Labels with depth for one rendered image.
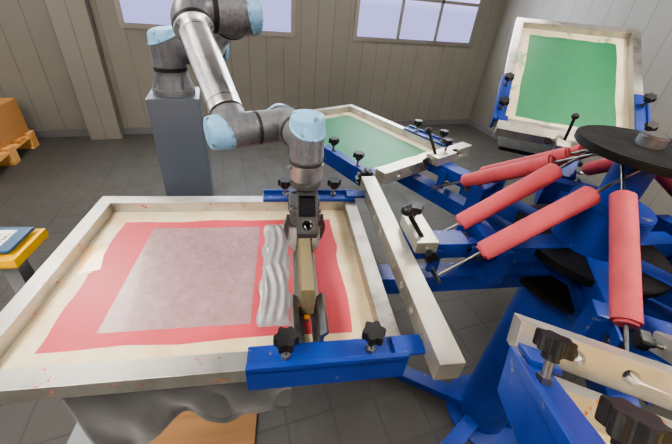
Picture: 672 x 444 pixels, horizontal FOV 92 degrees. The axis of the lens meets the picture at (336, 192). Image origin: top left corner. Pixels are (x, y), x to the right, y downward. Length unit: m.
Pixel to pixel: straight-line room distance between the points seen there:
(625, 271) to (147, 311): 0.99
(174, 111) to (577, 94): 1.80
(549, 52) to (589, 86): 0.28
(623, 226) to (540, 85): 1.17
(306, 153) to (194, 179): 0.88
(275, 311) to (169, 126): 0.88
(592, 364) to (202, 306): 0.72
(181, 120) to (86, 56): 2.87
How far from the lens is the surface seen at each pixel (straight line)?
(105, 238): 1.09
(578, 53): 2.21
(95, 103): 4.32
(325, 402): 1.75
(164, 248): 1.00
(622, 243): 0.90
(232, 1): 1.00
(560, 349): 0.49
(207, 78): 0.80
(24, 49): 4.51
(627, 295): 0.85
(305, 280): 0.70
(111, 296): 0.91
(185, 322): 0.81
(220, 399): 0.94
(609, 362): 0.66
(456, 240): 0.93
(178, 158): 1.46
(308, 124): 0.66
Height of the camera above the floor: 1.57
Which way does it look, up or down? 31 degrees down
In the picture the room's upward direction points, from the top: 6 degrees clockwise
